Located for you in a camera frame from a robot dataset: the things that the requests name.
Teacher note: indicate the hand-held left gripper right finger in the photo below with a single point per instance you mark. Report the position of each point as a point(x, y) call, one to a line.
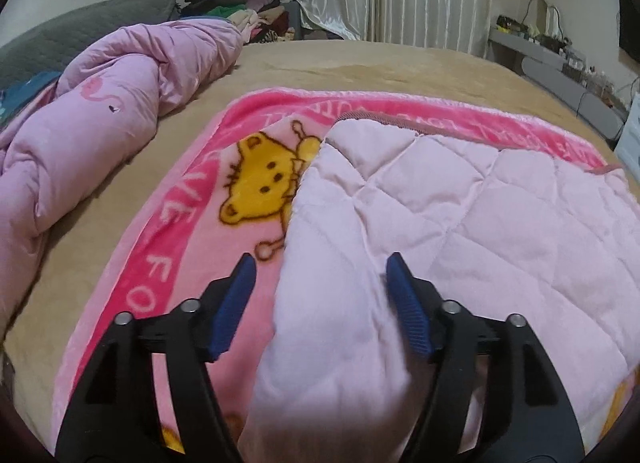
point(407, 308)

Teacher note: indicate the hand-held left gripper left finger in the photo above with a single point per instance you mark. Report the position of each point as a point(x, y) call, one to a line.
point(232, 308)

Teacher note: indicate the pink quilted jacket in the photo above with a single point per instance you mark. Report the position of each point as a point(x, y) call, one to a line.
point(450, 223)

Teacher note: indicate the pile of clothes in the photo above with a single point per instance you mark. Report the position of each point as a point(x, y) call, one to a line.
point(240, 8)

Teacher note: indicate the pink printed blanket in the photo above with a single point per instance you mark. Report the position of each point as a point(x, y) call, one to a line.
point(200, 203)

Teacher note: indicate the pink comforter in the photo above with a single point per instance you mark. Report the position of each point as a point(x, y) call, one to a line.
point(90, 113)

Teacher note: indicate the tan bed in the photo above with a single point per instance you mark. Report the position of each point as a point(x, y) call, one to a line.
point(350, 65)

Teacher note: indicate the grey desk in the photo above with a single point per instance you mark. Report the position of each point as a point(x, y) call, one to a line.
point(555, 70)

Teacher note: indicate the white drawer cabinet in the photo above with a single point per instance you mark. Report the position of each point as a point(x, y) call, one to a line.
point(631, 138)

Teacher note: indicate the blue patterned cloth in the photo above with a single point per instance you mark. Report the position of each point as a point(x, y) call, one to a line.
point(25, 93)

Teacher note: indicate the clutter of small desk items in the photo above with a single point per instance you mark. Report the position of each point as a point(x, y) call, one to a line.
point(550, 38)

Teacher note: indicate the grey quilted pillow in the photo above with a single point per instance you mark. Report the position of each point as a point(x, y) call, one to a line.
point(75, 28)

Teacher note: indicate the black television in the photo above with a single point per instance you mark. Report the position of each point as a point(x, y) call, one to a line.
point(630, 25)

